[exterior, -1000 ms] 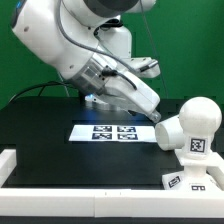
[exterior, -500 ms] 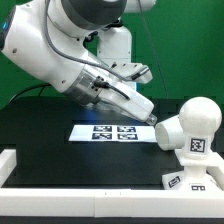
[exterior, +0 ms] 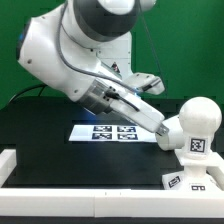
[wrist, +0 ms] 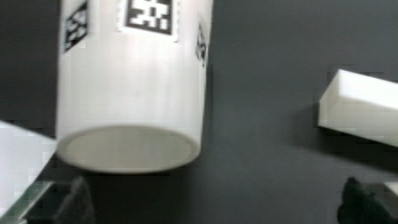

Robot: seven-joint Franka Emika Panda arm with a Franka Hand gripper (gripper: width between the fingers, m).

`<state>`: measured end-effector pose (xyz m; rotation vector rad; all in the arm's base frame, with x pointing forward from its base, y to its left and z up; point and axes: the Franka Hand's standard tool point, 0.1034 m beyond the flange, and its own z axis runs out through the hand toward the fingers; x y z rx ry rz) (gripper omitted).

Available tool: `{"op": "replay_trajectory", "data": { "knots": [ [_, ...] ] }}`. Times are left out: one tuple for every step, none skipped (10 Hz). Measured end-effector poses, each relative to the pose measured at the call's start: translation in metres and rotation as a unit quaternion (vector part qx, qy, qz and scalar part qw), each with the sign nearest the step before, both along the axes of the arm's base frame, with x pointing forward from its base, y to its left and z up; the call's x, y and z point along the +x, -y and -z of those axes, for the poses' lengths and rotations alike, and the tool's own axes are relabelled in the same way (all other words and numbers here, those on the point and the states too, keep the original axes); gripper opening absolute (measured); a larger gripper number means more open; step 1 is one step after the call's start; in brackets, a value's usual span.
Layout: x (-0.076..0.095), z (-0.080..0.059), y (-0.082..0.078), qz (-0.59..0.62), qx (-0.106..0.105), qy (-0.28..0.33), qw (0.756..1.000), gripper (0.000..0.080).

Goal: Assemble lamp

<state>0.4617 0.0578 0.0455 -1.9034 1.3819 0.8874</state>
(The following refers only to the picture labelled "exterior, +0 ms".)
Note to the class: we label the white light bulb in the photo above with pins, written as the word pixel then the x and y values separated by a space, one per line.
pixel 199 117

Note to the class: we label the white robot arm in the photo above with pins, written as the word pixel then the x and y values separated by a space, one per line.
pixel 83 49

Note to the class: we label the white lamp base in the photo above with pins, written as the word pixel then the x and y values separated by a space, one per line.
pixel 206 175

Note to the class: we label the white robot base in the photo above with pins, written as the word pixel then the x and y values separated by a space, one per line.
pixel 115 56

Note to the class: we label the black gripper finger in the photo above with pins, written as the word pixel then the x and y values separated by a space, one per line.
pixel 162 130

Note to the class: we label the white marker sheet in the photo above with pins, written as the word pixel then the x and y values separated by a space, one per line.
pixel 111 133

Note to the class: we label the white lamp shade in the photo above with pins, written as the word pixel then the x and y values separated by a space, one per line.
pixel 173 138

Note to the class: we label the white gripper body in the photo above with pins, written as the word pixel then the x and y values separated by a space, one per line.
pixel 136 110

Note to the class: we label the white table border frame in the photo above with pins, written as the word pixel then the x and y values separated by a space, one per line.
pixel 107 203

